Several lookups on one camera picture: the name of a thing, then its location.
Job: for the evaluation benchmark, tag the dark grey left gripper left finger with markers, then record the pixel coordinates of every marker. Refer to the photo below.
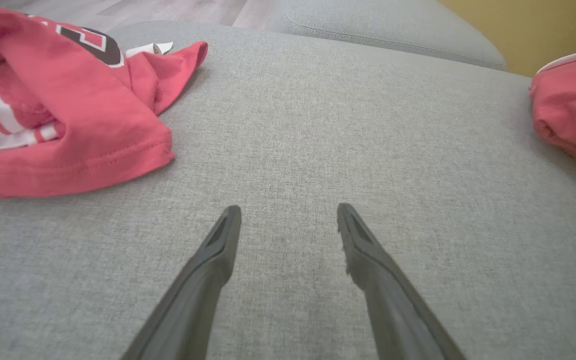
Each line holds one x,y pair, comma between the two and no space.
188,300

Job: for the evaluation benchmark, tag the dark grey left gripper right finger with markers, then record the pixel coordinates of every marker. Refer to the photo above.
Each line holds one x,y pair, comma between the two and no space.
398,310

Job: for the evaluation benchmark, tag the red jersey with white stripes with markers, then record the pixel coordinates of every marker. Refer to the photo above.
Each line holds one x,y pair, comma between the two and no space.
93,125

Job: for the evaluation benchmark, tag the grey fabric sofa ottoman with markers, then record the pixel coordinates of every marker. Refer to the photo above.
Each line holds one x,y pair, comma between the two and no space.
318,125

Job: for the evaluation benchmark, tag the crumpled red cloth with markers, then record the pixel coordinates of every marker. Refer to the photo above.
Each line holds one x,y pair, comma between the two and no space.
573,105

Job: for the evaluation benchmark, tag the grey sofa seat cushion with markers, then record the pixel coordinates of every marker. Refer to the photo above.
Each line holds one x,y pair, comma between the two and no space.
368,20

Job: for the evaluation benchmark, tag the yellow sofa backrest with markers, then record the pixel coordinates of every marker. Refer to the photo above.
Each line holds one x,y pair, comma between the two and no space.
543,25

